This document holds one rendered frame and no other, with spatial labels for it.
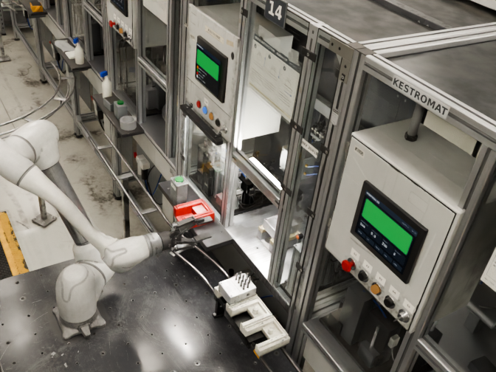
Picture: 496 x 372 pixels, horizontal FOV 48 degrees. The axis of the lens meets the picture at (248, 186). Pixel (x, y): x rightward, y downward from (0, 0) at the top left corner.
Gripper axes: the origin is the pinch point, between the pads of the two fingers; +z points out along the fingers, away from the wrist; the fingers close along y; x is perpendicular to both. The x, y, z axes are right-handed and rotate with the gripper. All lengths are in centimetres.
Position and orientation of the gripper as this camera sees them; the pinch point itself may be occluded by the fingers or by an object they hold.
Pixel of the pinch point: (204, 228)
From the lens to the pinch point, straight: 227.7
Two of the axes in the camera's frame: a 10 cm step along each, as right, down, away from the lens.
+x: -5.1, -5.4, 6.7
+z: 8.5, -2.3, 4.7
